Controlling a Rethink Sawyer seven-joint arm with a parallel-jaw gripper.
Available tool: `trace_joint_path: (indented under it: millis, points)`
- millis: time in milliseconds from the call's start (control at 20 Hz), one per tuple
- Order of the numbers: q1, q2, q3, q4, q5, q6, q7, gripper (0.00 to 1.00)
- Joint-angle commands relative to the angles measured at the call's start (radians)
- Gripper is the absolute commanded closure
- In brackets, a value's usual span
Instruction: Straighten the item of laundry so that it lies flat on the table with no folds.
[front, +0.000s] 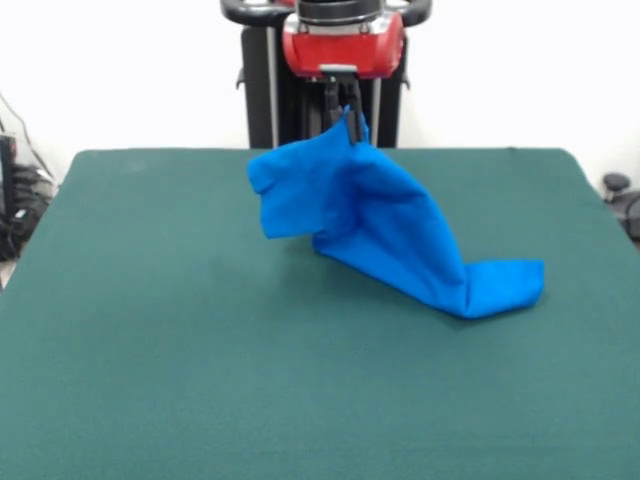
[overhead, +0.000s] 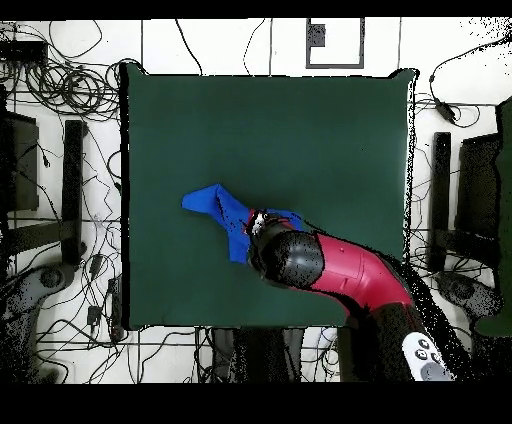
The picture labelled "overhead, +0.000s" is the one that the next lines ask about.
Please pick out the blue shirt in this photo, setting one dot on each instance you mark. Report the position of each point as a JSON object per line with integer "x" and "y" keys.
{"x": 224, "y": 212}

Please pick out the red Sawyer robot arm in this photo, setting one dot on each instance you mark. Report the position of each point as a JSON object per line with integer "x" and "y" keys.
{"x": 352, "y": 272}

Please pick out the flat black box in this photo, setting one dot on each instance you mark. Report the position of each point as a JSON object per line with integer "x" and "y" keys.
{"x": 22, "y": 50}

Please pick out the dark green table cloth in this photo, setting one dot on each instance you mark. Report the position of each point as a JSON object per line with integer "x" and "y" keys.
{"x": 240, "y": 120}

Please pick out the black power strip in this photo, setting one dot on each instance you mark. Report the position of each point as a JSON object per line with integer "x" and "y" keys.
{"x": 116, "y": 308}

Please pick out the black power adapter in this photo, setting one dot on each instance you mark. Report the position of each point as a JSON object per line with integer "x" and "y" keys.
{"x": 444, "y": 110}

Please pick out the black equipment box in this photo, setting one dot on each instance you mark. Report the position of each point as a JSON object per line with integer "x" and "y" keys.
{"x": 478, "y": 188}
{"x": 22, "y": 168}

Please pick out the green hanging cloth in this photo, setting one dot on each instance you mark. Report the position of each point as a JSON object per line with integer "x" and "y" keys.
{"x": 504, "y": 200}

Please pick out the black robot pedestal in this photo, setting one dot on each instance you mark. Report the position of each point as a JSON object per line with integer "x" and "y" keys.
{"x": 260, "y": 352}

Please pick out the grey square floor frame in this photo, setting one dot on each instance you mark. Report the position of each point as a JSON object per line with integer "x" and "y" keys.
{"x": 335, "y": 65}

